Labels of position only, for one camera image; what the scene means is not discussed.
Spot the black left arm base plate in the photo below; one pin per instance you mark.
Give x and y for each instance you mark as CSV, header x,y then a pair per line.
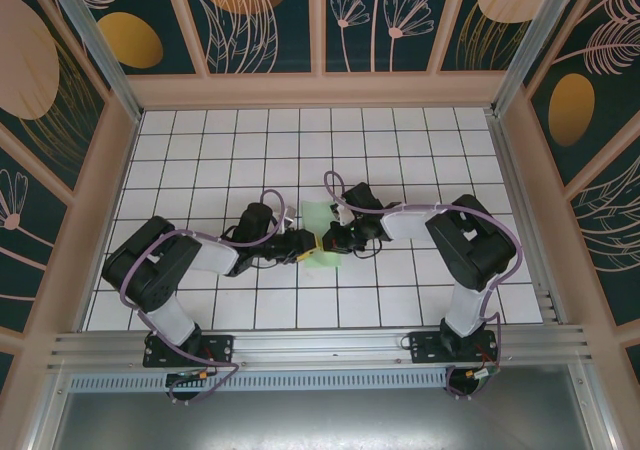
x,y
220,350

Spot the grey metal sheet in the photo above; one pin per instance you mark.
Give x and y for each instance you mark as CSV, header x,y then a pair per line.
x,y
320,420

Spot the aluminium side rail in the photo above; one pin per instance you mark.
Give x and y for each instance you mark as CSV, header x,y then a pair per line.
x,y
527,220

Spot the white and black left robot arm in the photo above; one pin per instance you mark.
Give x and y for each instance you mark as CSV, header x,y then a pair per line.
x,y
215,257

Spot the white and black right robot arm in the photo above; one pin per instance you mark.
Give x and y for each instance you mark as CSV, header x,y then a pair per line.
x,y
405,222

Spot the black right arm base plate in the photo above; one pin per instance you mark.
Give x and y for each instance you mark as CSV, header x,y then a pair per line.
x,y
425,347

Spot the light green cloth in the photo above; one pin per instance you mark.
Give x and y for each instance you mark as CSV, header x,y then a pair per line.
x,y
317,215

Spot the short aluminium frame post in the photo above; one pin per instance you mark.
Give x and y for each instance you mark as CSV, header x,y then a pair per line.
x,y
592,410
50,415

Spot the small controller board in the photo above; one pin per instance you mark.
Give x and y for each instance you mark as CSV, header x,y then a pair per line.
x,y
192,376
482,374

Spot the aluminium mounting rail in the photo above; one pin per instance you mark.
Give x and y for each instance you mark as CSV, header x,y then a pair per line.
x,y
320,345

